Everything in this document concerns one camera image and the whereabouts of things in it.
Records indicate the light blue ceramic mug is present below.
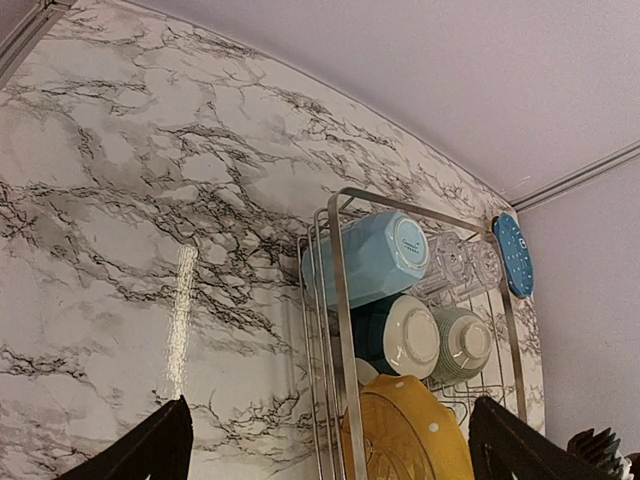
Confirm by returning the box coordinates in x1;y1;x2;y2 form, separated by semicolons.
302;211;430;309

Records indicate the left aluminium frame post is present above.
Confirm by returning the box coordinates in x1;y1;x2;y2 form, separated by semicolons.
1;0;75;77

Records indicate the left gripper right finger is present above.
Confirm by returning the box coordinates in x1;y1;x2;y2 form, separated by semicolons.
469;397;585;479

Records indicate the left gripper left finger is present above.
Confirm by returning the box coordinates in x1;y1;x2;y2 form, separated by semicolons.
58;397;194;480

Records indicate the metal wire dish rack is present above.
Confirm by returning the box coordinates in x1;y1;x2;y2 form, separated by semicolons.
297;187;528;480

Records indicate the right aluminium frame post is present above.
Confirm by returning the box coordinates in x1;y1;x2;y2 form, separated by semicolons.
510;141;639;212

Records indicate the aluminium frame post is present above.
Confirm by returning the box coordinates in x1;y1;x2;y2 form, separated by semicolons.
1;0;75;77
510;141;639;212

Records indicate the clear drinking glass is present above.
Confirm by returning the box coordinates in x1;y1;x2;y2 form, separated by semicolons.
467;240;503;297
424;232;472;295

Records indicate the yellow polka dot plate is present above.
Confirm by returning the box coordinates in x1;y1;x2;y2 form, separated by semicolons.
360;375;474;479

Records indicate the blue polka dot plate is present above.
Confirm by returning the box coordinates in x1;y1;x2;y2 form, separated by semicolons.
492;213;534;298

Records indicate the dark blue white bowl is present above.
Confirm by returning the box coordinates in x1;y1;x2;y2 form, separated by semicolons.
351;294;440;380

